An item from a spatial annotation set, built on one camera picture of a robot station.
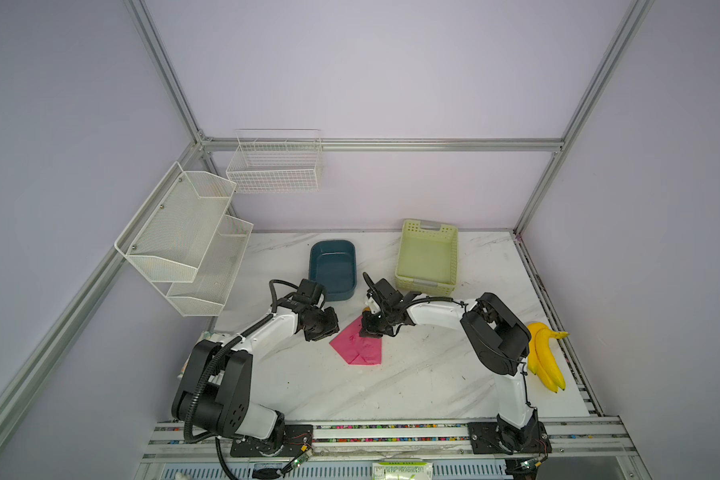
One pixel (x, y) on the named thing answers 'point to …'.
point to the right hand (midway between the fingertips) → (357, 333)
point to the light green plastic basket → (427, 259)
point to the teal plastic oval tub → (333, 263)
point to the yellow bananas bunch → (542, 361)
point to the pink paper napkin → (355, 349)
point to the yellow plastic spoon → (367, 308)
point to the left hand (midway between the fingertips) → (336, 331)
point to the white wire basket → (277, 161)
